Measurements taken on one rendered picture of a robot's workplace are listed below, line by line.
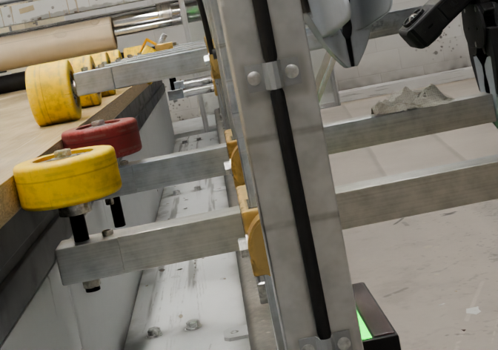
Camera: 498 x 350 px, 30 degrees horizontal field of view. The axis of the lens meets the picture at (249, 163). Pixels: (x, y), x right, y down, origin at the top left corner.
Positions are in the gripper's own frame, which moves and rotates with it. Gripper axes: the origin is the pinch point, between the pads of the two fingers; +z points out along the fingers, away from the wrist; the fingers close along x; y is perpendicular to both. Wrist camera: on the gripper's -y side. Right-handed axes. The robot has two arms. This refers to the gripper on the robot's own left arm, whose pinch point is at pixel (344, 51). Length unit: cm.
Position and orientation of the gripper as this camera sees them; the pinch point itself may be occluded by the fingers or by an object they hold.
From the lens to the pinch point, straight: 75.1
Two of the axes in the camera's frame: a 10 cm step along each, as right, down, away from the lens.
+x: 9.0, -2.3, 3.6
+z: 1.9, 9.7, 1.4
